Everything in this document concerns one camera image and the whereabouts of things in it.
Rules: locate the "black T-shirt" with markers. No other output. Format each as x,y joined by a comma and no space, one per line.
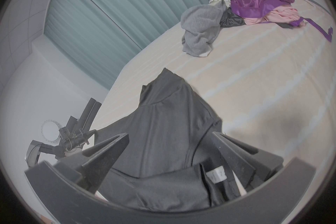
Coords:
162,133

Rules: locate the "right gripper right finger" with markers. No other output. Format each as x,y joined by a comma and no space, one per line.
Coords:
246,162

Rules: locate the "round white-framed mirror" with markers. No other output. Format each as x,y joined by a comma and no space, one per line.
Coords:
49,131

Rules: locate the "grey garment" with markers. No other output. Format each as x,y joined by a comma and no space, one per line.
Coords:
199,23

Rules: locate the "bed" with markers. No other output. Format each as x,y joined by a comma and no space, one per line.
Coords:
262,73

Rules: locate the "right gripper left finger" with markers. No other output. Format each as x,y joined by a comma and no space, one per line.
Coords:
89,167

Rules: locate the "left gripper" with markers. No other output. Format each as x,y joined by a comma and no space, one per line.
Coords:
76,140

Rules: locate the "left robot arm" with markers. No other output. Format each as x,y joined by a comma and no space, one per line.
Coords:
34,150

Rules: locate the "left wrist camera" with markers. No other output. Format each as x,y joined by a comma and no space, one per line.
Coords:
64,133

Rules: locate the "pile of clothes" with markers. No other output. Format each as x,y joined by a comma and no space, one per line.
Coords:
252,5

